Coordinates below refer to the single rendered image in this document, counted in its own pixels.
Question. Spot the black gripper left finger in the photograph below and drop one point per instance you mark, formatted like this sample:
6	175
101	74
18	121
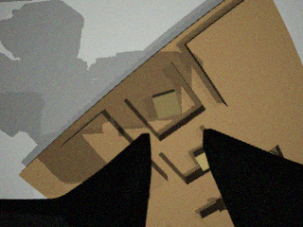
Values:
116	196

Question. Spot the tan square puzzle board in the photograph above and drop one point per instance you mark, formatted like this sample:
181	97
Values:
235	70

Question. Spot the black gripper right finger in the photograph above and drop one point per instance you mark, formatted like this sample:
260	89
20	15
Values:
259	188

